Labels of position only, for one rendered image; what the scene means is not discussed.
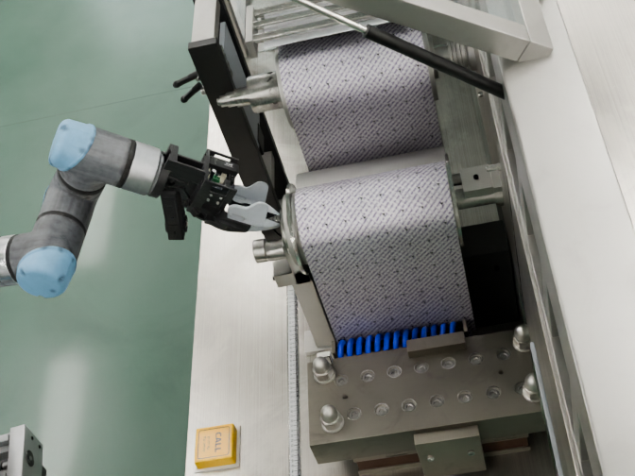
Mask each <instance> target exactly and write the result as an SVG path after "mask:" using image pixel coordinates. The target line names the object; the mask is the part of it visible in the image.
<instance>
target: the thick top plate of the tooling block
mask: <svg viewBox="0 0 635 476"><path fill-rule="evenodd" d="M514 331H515V330H510V331H498V332H493V333H487V334H481V335H475V336H470V337H465V341H466V348H465V349H460V350H454V351H447V352H441V353H436V354H430V355H424V356H418V357H412V358H409V356H408V353H407V347H405V348H395V349H389V350H382V351H376V352H371V353H365V354H359V355H353V356H348V357H341V358H335V359H333V363H332V364H331V366H332V367H333V368H334V369H335V378H334V379H333V380H332V381H331V382H329V383H325V384H321V383H318V382H316V380H315V378H314V373H313V363H307V384H308V417H309V446H310V448H311V451H312V453H313V454H314V456H315V458H316V460H317V463H318V464H325V463H332V462H338V461H345V460H351V459H357V458H364V457H371V456H377V455H384V454H390V453H396V452H403V451H415V450H416V447H415V441H414V434H421V433H427V432H433V431H440V430H447V429H452V428H459V427H466V426H471V425H478V430H479V434H480V438H481V440H487V439H492V438H499V437H506V436H512V435H519V434H531V433H537V432H544V431H546V430H545V426H544V421H543V416H542V412H541V405H540V402H531V401H528V400H527V399H525V398H524V396H523V384H524V380H525V377H526V376H527V375H528V374H529V373H533V366H532V359H531V352H530V351H528V352H520V351H518V350H516V349H515V348H514V347H513V343H512V342H513V335H514ZM327 404H330V405H333V406H334V407H335V409H336V410H337V411H338V412H339V414H340V415H342V416H343V418H344V426H343V427H342V429H341V430H340V431H338V432H337V433H327V432H325V431H324V430H323V428H322V426H321V420H320V417H321V415H320V411H321V409H322V407H323V406H325V405H327Z"/></svg>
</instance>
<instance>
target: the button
mask: <svg viewBox="0 0 635 476"><path fill-rule="evenodd" d="M236 436H237V430H236V428H235V426H234V424H233V423H231V424H225V425H218V426H213V427H206V428H200V429H197V432H196V447H195V465H196V466H197V468H198V469H201V468H212V467H219V466H226V465H231V464H235V463H236Z"/></svg>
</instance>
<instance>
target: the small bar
mask: <svg viewBox="0 0 635 476"><path fill-rule="evenodd" d="M406 346H407V353H408V356H409V358H412V357H418V356H424V355H430V354H436V353H441V352H447V351H454V350H460V349H466V341H465V336H464V332H463V331H458V332H452V333H446V334H441V335H434V336H428V337H422V338H417V339H411V340H406Z"/></svg>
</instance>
